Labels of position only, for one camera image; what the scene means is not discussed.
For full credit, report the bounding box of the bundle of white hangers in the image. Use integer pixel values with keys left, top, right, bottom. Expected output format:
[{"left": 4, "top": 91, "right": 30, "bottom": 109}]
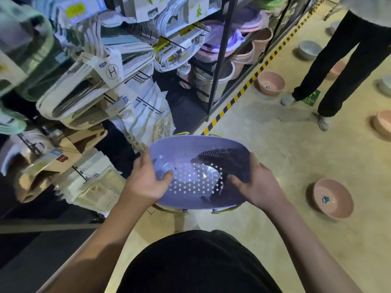
[
  {"left": 36, "top": 20, "right": 157, "bottom": 122},
  {"left": 153, "top": 0, "right": 222, "bottom": 73}
]

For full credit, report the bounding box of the black metal shelf rack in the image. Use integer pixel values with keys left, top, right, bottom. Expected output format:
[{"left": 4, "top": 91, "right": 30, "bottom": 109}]
[{"left": 116, "top": 0, "right": 324, "bottom": 125}]

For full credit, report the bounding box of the stack of purple basins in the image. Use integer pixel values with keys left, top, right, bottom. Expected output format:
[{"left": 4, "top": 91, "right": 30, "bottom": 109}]
[{"left": 194, "top": 5, "right": 270, "bottom": 62}]

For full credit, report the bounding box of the yellow black hazard tape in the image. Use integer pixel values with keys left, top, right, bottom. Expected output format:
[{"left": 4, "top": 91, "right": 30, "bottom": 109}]
[{"left": 202, "top": 0, "right": 327, "bottom": 136}]

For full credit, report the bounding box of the stack of beige buckets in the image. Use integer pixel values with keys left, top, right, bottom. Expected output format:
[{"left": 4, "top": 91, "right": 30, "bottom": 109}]
[{"left": 193, "top": 59, "right": 236, "bottom": 103}]

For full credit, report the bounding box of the stack of pink buckets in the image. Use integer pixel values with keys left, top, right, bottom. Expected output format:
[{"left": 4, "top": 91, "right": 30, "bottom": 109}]
[{"left": 232, "top": 27, "right": 274, "bottom": 80}]

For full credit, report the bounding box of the row of beige packets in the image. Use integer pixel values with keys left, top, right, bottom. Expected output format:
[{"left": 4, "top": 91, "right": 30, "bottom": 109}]
[{"left": 54, "top": 149, "right": 127, "bottom": 218}]

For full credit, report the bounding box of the bundle of pale green hangers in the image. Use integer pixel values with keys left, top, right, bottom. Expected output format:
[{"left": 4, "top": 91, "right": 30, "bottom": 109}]
[{"left": 0, "top": 0, "right": 66, "bottom": 135}]

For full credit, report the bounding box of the bundle of wooden hangers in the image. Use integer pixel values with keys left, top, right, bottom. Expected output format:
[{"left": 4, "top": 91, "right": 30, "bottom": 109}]
[{"left": 12, "top": 124, "right": 108, "bottom": 203}]

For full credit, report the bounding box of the person's left hand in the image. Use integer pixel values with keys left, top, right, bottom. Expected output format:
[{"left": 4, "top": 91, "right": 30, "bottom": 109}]
[{"left": 125, "top": 146, "right": 174, "bottom": 208}]

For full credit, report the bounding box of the purple perforated colander basket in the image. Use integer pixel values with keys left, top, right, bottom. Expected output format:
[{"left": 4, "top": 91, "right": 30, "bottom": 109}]
[{"left": 148, "top": 135, "right": 255, "bottom": 210}]

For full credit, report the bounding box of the person's left forearm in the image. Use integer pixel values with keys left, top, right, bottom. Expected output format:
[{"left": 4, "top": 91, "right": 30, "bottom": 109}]
[{"left": 37, "top": 192, "right": 157, "bottom": 293}]

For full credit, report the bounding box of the person's right forearm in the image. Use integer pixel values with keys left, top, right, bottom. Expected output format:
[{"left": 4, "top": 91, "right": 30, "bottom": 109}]
[{"left": 265, "top": 199, "right": 365, "bottom": 293}]

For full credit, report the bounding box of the pink bowl with label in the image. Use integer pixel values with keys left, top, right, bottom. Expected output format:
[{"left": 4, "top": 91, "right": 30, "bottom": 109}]
[
  {"left": 312, "top": 178, "right": 354, "bottom": 220},
  {"left": 257, "top": 71, "right": 286, "bottom": 96}
]

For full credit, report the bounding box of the green floor sticker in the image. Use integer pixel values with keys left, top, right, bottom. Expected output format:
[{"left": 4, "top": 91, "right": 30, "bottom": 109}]
[{"left": 302, "top": 90, "right": 321, "bottom": 107}]

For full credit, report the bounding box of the person's right hand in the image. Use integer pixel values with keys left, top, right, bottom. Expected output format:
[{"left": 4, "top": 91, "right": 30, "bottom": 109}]
[{"left": 226, "top": 152, "right": 288, "bottom": 211}]

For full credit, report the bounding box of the person's black clothing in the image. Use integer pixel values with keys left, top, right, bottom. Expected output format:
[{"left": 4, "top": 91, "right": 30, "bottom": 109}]
[{"left": 117, "top": 230, "right": 283, "bottom": 293}]

